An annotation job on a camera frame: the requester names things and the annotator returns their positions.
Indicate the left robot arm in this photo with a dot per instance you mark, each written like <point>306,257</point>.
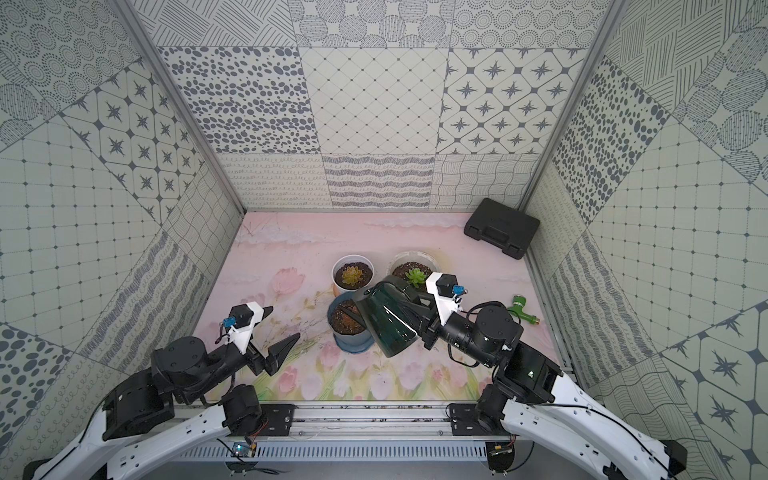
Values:
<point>117,442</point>

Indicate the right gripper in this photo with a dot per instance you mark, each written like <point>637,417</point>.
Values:
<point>430,334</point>

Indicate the green watering can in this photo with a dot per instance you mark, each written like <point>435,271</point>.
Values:
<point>392,328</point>

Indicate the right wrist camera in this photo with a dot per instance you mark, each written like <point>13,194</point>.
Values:
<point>447,293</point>

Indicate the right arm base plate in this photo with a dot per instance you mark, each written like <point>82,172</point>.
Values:
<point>470,419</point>

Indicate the large white succulent pot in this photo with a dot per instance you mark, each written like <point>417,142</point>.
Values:
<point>414,267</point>

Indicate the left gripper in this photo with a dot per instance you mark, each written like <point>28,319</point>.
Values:
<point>259,360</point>

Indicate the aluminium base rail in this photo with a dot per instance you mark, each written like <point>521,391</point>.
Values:
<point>426,421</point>

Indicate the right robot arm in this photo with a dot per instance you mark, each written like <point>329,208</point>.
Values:
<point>530,395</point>

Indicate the black plastic case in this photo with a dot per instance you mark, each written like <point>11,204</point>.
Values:
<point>504,227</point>

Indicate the small white succulent pot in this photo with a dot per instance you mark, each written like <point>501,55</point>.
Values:
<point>351,273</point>

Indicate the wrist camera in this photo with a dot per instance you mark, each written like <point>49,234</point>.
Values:
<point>447,293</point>
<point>236,327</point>

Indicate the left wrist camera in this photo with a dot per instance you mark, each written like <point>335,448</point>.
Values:
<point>236,327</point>

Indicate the white slotted cable duct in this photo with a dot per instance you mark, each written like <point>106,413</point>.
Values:
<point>346,451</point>

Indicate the blue succulent pot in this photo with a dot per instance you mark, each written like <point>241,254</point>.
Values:
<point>347,325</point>

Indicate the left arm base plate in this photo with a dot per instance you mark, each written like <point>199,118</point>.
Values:
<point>274,420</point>

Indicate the green hose nozzle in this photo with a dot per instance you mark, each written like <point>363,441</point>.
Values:
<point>516,309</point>

